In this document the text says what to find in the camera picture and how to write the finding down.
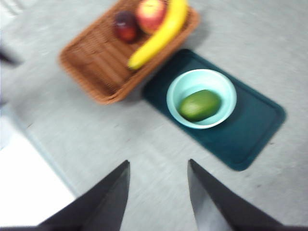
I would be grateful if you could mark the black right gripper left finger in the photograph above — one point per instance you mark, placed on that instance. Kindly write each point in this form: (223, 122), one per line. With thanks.
(96, 211)

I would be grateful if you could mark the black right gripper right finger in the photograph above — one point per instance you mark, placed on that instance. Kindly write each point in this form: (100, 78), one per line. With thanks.
(221, 211)

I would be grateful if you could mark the green avocado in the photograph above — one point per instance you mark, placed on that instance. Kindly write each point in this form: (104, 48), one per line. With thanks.
(199, 106)

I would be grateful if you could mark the teal ceramic bowl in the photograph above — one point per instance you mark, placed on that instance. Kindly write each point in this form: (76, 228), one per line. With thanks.
(192, 79)

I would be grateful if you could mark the black rectangular tray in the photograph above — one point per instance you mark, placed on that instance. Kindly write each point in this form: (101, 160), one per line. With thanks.
(252, 125)

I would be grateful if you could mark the brown wicker basket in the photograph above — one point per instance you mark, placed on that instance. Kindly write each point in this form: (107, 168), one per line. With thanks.
(96, 67)

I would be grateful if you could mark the yellow banana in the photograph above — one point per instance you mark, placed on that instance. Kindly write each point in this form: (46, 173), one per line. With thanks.
(163, 38)

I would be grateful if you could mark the dark red plum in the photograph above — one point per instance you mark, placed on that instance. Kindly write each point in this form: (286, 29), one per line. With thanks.
(125, 26)

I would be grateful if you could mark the red apple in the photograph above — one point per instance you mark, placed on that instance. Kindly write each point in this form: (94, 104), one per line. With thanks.
(150, 16)

